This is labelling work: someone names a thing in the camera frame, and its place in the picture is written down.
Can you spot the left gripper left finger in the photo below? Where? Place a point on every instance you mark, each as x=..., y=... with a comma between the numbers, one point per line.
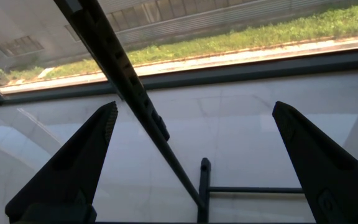
x=67, y=174

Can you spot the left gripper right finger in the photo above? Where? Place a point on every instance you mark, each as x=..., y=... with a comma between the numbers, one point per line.
x=331, y=174

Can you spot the window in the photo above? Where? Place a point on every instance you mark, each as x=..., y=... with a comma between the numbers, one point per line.
x=259, y=67

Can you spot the black clothes rack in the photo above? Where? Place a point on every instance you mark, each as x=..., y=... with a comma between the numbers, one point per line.
x=126, y=77

